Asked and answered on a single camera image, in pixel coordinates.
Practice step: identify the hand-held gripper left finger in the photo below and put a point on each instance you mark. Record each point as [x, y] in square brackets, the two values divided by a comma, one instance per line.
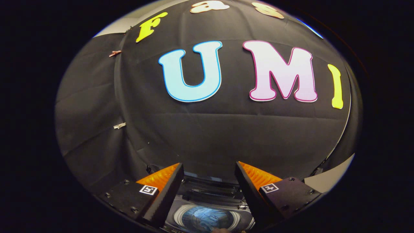
[168, 195]

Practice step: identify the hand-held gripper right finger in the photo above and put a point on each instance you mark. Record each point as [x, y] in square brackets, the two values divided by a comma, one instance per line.
[250, 197]

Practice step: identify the grey washing machine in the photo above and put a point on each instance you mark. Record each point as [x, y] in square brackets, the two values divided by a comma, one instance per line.
[176, 220]

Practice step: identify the dark washing machine lid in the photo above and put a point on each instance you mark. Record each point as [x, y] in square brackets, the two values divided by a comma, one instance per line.
[210, 189]

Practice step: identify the light blue shirt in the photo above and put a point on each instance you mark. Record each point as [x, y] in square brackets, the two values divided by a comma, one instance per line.
[207, 218]

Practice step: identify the black backdrop cloth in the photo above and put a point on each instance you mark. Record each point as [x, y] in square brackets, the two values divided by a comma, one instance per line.
[210, 136]

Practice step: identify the silver clip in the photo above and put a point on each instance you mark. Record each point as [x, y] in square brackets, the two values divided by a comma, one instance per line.
[119, 125]

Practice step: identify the red clip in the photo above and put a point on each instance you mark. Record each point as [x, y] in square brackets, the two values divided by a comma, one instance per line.
[115, 53]

